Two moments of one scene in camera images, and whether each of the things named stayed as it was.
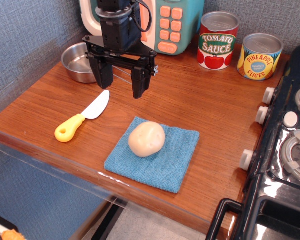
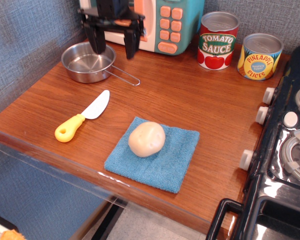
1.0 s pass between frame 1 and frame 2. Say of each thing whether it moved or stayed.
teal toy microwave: stayed
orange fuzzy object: stayed
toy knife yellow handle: stayed
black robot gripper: moved
